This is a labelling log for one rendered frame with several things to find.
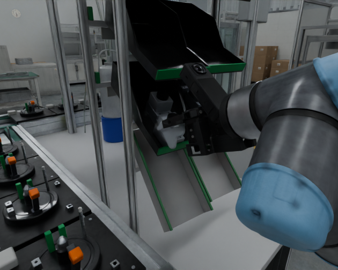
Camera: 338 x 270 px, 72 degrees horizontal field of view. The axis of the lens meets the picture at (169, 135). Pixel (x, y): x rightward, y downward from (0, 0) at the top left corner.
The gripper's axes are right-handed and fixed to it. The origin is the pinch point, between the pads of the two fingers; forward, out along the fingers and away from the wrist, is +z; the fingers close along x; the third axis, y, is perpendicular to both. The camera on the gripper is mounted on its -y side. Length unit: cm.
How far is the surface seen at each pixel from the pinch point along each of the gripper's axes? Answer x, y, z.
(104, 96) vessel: 14, -27, 84
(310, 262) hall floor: 119, 112, 56
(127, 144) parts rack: -7.2, 2.4, 9.9
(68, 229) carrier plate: -23.1, 20.1, 23.4
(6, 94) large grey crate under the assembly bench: -45, -155, 519
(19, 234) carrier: -33.9, 17.9, 27.9
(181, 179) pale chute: 6.0, 15.3, 11.4
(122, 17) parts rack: -6.2, -23.0, -1.1
